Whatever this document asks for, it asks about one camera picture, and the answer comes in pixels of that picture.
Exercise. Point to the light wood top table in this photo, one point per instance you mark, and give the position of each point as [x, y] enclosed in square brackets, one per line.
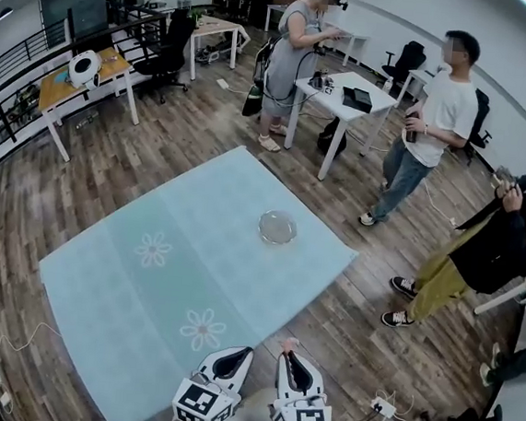
[216, 25]

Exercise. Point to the white square table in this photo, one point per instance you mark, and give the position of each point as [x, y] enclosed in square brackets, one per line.
[352, 95]

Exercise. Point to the clear water bottle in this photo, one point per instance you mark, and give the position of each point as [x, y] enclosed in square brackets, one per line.
[388, 84]

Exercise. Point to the light blue flowered tablecloth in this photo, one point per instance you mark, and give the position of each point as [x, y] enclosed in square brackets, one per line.
[170, 265]

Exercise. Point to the dark bottle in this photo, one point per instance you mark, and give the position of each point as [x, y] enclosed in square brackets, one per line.
[411, 126]

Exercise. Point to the pink shrimp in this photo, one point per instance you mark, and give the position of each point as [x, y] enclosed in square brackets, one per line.
[291, 343]

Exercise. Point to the black metal railing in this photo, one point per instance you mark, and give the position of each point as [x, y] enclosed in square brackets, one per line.
[43, 40]

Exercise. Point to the black bag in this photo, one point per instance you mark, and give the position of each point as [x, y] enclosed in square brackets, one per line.
[332, 140]

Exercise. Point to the black flat box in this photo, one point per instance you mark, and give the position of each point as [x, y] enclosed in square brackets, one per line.
[357, 98]

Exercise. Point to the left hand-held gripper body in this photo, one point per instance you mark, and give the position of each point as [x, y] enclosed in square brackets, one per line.
[200, 402]

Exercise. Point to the black office chair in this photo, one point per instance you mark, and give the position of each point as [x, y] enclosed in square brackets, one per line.
[407, 61]
[167, 47]
[480, 119]

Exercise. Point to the wooden top desk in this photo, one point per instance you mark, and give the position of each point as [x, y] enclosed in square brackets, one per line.
[115, 68]

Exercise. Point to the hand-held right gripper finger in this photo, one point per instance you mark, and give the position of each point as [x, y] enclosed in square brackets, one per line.
[282, 378]
[313, 381]

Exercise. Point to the white round robot device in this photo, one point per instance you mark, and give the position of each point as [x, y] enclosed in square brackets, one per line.
[82, 69]

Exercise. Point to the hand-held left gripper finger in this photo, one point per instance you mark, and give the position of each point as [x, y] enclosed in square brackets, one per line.
[246, 370]
[221, 354]

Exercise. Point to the dark green bag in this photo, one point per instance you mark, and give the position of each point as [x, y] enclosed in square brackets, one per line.
[254, 97]

